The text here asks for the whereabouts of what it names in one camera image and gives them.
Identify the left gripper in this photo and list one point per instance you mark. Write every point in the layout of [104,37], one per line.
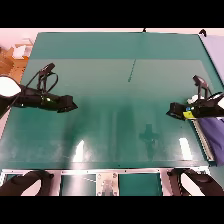
[65,103]

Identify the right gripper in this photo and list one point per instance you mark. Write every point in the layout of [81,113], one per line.
[177,110]

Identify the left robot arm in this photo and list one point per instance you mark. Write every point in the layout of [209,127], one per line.
[20,95]

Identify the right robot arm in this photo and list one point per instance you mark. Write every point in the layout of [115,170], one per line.
[208,110]

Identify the purple garment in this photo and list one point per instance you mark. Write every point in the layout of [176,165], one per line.
[213,131]

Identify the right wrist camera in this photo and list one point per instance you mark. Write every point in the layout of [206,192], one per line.
[200,85]

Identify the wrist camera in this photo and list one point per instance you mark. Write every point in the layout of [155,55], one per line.
[200,85]
[45,74]

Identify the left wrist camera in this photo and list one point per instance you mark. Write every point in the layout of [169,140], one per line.
[45,74]

